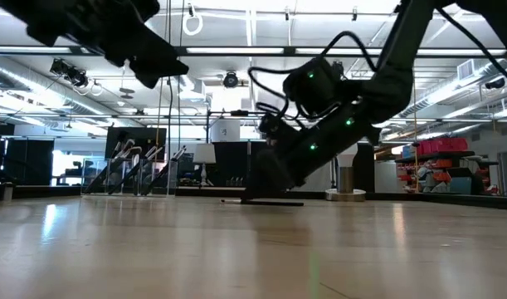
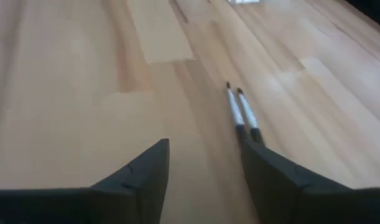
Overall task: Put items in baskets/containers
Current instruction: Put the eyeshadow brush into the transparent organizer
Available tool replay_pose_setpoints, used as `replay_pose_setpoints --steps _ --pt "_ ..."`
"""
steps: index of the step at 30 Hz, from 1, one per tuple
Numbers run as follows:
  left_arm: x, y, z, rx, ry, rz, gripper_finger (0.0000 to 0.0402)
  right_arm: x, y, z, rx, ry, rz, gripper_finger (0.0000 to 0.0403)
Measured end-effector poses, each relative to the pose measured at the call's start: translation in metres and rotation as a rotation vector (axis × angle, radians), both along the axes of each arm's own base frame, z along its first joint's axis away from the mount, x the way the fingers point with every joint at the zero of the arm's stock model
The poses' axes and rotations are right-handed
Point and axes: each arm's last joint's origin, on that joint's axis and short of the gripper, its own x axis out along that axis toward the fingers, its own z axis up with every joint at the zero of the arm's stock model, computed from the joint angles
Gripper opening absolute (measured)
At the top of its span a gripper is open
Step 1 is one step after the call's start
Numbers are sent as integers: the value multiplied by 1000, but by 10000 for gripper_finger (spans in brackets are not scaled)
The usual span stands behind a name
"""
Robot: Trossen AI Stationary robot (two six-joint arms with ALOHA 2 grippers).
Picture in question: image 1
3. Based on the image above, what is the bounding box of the black monitor screen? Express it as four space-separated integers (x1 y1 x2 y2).
105 126 168 162

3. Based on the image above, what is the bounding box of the black ceiling dome camera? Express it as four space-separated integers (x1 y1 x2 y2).
222 70 240 89

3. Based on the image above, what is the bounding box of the grey hanging cloth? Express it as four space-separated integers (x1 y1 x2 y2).
305 161 335 192

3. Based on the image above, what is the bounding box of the clear acrylic container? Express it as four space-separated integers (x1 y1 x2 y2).
80 157 179 197

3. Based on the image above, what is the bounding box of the blue box with plants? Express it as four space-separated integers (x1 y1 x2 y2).
65 159 105 179

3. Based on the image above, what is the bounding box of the black pipe frame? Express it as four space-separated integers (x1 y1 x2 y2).
206 110 275 190

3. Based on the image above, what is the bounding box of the black wall speaker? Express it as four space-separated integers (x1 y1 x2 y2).
484 76 507 91

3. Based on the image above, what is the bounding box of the white cable loop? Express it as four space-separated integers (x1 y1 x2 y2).
182 12 204 37

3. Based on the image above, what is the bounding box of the black room divider panel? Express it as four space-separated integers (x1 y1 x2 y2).
3 139 55 187

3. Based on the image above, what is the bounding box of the black right arm long cable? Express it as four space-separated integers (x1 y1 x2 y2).
437 6 507 91

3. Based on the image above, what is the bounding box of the white light bulb lamp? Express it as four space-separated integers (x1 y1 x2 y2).
324 143 367 203

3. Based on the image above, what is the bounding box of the black storage shelf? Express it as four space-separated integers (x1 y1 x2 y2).
393 149 501 196

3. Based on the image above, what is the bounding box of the black overhead frame bar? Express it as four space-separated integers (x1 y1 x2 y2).
0 44 507 58

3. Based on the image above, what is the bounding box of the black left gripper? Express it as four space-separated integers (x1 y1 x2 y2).
99 10 191 90

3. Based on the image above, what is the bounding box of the black overhead camera rig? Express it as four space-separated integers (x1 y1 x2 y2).
49 57 90 88

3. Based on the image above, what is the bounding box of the black table edge rail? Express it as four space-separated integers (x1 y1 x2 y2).
0 184 507 211

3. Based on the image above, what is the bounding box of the black tall panel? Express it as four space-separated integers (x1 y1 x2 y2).
352 143 376 194

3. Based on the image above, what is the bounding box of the black right arm loop cable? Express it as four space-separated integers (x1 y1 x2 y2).
247 31 378 121

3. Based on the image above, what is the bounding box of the white-shade table lamp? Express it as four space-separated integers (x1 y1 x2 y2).
193 143 217 187

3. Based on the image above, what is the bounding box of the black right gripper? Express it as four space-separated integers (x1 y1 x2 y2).
240 135 321 203

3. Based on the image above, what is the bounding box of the black backdrop curtain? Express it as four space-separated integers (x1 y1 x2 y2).
213 140 265 188

